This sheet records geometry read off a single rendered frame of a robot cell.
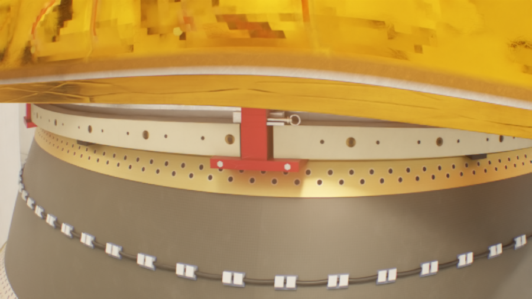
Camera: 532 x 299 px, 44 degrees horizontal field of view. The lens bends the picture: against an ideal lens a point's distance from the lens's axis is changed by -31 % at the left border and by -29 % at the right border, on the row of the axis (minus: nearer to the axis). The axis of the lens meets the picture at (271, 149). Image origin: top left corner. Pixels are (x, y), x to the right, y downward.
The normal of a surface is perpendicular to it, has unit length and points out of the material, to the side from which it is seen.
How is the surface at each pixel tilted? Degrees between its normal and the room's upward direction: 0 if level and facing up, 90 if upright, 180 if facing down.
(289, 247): 62
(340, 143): 90
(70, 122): 90
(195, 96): 90
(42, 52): 106
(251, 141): 90
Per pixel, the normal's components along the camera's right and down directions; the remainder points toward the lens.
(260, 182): -0.20, -0.29
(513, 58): -0.47, 0.36
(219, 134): -0.28, 0.20
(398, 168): 0.01, -0.29
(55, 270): -0.60, -0.32
